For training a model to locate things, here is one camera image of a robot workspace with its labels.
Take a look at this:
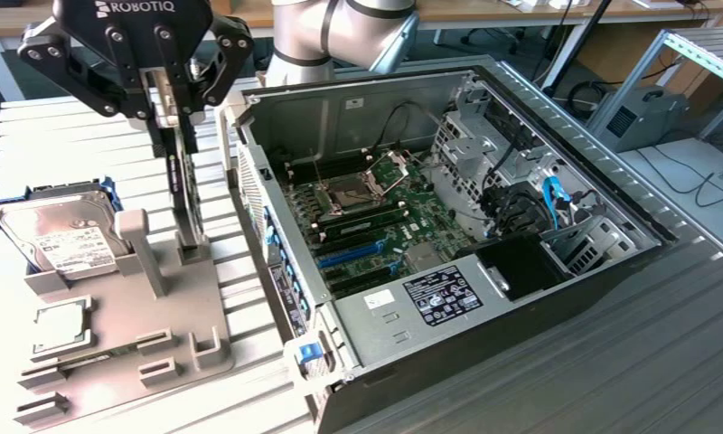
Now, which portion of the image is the silver chipset heatsink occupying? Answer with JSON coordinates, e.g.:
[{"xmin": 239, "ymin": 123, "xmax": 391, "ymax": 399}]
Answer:
[{"xmin": 402, "ymin": 242, "xmax": 446, "ymax": 269}]

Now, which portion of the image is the metal socket cover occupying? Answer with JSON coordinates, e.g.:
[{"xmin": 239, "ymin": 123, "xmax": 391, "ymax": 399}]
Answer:
[{"xmin": 362, "ymin": 150, "xmax": 413, "ymax": 194}]

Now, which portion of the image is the aluminium slat table frame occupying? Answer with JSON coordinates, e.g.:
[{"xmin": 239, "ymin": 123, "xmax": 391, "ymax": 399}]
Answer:
[{"xmin": 584, "ymin": 25, "xmax": 723, "ymax": 272}]

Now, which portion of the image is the black looped wire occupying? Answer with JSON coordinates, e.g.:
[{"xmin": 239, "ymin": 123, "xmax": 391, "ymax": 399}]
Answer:
[{"xmin": 379, "ymin": 101, "xmax": 442, "ymax": 153}]

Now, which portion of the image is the black office chair base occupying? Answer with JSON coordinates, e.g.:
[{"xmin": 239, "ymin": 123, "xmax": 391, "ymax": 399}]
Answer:
[{"xmin": 433, "ymin": 25, "xmax": 526, "ymax": 58}]

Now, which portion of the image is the grey control box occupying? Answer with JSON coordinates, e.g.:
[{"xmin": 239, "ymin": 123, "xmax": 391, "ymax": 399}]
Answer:
[{"xmin": 602, "ymin": 85, "xmax": 692, "ymax": 154}]

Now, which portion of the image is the blue disk caddy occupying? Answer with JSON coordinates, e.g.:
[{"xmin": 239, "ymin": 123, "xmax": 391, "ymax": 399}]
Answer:
[{"xmin": 0, "ymin": 176, "xmax": 126, "ymax": 219}]

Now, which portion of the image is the open black PC case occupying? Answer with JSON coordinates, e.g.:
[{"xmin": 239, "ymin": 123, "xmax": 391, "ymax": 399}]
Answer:
[{"xmin": 213, "ymin": 53, "xmax": 679, "ymax": 434}]

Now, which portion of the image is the blue expansion slot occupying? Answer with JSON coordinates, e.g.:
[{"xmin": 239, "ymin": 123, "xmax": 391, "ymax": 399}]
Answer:
[{"xmin": 315, "ymin": 241, "xmax": 389, "ymax": 269}]

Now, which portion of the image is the silver CPU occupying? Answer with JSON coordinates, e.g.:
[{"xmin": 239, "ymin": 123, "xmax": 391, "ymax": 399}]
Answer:
[{"xmin": 31, "ymin": 301, "xmax": 93, "ymax": 354}]

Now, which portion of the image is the Nvidia Quadro graphics card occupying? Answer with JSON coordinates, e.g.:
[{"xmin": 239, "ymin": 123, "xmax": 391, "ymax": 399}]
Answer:
[{"xmin": 137, "ymin": 67, "xmax": 210, "ymax": 254}]

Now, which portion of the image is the silver disk bay cage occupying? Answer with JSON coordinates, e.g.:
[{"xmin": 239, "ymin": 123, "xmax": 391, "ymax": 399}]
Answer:
[{"xmin": 430, "ymin": 74, "xmax": 664, "ymax": 278}]

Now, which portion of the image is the green RAM stick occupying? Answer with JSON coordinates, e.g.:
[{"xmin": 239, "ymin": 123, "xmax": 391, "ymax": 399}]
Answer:
[{"xmin": 58, "ymin": 343, "xmax": 143, "ymax": 367}]

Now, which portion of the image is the green motherboard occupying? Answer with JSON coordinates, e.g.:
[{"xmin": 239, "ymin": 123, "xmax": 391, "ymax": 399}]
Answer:
[{"xmin": 281, "ymin": 151, "xmax": 488, "ymax": 300}]

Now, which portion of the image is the black power wire bundle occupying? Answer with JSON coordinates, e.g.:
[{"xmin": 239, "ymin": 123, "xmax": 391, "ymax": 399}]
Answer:
[{"xmin": 479, "ymin": 183, "xmax": 547, "ymax": 239}]

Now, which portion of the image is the silver power supply unit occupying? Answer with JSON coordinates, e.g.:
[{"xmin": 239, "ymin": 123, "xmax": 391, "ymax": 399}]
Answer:
[{"xmin": 331, "ymin": 253, "xmax": 511, "ymax": 371}]

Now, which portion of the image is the CPU socket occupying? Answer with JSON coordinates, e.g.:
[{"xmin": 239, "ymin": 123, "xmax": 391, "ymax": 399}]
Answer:
[{"xmin": 314, "ymin": 174, "xmax": 375, "ymax": 214}]

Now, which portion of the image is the black RAM stick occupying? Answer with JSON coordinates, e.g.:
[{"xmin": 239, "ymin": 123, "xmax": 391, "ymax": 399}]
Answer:
[{"xmin": 314, "ymin": 201, "xmax": 413, "ymax": 241}]

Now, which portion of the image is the silver hard disk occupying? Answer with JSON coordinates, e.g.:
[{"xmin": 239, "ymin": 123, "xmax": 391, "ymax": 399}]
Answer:
[{"xmin": 0, "ymin": 188, "xmax": 126, "ymax": 282}]

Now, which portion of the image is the blue case latch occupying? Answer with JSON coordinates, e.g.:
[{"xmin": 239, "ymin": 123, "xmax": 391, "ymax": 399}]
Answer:
[{"xmin": 293, "ymin": 342, "xmax": 325, "ymax": 363}]

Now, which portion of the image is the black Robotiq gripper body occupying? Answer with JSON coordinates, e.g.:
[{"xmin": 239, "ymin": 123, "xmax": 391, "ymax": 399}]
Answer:
[{"xmin": 51, "ymin": 0, "xmax": 213, "ymax": 117}]

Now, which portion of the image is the blue SATA wire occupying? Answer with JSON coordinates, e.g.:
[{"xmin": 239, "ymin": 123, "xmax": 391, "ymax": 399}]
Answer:
[{"xmin": 539, "ymin": 174, "xmax": 566, "ymax": 231}]

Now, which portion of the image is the grey parts rack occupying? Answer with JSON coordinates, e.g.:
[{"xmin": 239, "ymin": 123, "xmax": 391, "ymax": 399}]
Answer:
[{"xmin": 14, "ymin": 208, "xmax": 237, "ymax": 429}]

